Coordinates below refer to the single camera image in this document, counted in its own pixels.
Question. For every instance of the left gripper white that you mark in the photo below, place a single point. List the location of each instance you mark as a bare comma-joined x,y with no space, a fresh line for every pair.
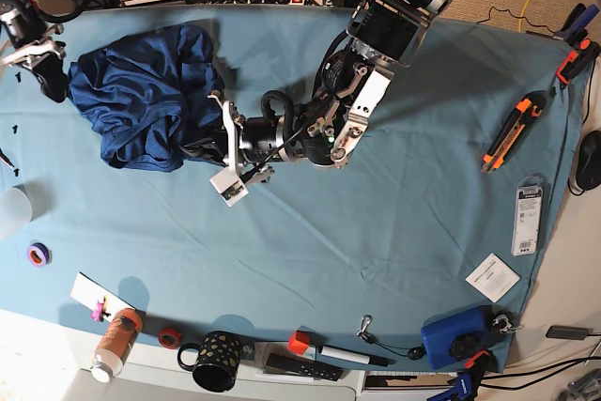
230,183

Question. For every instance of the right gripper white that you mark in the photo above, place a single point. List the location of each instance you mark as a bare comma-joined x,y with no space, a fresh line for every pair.
45,56

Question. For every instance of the dark blue t-shirt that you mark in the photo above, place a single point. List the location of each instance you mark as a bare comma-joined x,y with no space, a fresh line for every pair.
147,94

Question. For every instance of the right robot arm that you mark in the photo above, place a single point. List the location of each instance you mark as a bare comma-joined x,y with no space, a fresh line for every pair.
22,22

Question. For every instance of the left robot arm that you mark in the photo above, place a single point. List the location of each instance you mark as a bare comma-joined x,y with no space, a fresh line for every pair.
352,79

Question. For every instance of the translucent plastic cup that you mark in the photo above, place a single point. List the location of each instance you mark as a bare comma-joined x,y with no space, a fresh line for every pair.
15,211

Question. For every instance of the purple tape roll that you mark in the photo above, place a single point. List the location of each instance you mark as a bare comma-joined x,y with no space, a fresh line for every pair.
38,254

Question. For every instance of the white paper card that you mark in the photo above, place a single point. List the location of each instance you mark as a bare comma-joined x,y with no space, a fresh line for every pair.
87,292

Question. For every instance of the red tape roll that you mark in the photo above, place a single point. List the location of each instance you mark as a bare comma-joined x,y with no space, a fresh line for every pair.
169,338

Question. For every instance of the pink small clip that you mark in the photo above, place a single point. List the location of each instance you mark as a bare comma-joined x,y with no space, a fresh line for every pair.
99,313

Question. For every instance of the black mug gold pattern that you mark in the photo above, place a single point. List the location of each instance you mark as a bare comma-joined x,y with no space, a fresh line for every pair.
217,361

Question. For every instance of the orange plastic bottle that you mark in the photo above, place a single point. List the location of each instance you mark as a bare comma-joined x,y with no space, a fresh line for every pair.
115,346

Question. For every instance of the red orange cube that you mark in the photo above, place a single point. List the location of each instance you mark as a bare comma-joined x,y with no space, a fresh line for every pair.
299,343

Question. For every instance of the black remote control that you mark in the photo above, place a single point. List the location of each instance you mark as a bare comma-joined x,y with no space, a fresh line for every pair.
304,368

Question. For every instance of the white black marker pen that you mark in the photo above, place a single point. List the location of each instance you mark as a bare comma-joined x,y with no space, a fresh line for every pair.
349,356

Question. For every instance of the blue plastic case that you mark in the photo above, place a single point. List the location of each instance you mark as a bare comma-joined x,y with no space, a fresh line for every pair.
456,338

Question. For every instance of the white square paper leaflet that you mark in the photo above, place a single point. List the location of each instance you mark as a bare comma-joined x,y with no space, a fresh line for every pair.
493,278

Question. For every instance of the orange black utility knife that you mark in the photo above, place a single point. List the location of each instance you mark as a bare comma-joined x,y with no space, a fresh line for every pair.
520,118

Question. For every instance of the packaged bit set blister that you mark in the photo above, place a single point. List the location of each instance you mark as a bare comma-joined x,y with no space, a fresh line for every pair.
527,218

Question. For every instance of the blue orange clamp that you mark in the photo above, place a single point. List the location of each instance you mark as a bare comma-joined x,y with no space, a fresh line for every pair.
467,383

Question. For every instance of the black computer mouse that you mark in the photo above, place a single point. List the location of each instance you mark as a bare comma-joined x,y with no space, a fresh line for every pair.
589,162

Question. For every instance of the black power adapter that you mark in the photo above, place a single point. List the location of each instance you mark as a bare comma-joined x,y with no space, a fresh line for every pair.
572,333

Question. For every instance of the carabiner with black lanyard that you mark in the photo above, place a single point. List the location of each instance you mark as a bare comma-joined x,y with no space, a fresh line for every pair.
411,353

